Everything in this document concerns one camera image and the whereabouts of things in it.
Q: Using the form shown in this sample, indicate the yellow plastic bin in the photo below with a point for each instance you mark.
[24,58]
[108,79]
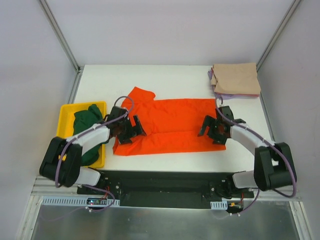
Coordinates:
[65,124]

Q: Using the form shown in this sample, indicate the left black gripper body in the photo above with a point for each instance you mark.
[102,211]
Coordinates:
[130,130]

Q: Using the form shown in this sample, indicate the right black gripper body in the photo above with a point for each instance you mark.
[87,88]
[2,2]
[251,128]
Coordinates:
[213,129]

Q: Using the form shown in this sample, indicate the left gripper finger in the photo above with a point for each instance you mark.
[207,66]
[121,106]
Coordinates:
[124,140]
[138,129]

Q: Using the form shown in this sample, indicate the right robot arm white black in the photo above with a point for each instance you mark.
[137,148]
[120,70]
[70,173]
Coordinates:
[273,165]

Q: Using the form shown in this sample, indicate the folded tan t-shirt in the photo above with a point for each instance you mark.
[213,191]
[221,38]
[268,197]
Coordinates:
[237,79]

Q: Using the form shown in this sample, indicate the aluminium frame post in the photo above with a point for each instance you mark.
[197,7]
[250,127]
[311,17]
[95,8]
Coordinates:
[59,34]
[279,30]

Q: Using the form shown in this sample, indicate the right aluminium frame post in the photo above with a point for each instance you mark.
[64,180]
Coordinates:
[279,30]

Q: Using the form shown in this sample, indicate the green t-shirt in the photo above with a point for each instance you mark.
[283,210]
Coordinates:
[84,119]

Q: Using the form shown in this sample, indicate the folded lavender t-shirt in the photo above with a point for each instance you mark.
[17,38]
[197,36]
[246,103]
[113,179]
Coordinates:
[212,79]

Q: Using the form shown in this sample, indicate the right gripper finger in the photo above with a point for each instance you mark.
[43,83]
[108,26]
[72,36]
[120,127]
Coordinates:
[209,125]
[220,140]

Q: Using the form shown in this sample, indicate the folded pink t-shirt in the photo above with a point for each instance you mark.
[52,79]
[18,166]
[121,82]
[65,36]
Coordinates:
[253,96]

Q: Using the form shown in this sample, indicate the left aluminium frame post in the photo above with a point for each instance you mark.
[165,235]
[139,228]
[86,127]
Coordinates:
[59,34]

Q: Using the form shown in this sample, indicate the right white cable duct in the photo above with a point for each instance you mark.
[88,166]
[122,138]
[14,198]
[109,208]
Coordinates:
[219,205]

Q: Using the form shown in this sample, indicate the left white cable duct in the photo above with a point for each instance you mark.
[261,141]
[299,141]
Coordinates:
[67,201]

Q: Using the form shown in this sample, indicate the orange t-shirt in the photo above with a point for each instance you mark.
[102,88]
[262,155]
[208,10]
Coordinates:
[171,125]

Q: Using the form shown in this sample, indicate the white cable duct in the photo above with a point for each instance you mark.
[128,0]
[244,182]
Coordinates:
[219,205]
[67,201]

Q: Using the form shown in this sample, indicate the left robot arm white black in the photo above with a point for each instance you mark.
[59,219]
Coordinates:
[62,162]

